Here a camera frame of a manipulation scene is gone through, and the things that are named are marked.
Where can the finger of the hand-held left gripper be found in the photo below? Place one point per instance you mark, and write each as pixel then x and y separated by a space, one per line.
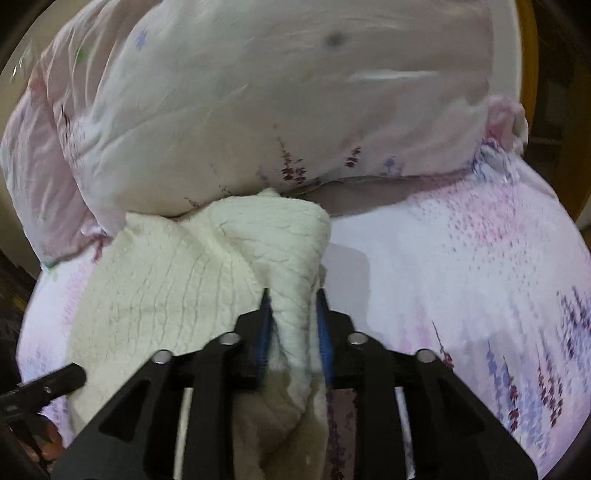
pixel 55 381

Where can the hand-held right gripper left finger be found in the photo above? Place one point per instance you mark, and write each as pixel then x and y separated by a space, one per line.
pixel 264 332

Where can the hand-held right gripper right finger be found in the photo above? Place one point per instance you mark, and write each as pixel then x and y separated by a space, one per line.
pixel 323 332

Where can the person's left hand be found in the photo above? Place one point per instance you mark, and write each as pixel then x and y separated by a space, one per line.
pixel 44 445

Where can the pink floral bed sheet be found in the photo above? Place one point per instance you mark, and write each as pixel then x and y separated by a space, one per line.
pixel 438 277

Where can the stained pink floral pillow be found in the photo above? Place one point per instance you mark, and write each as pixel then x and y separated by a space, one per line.
pixel 277 92

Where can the wooden bed frame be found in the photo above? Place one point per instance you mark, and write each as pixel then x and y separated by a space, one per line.
pixel 528 46

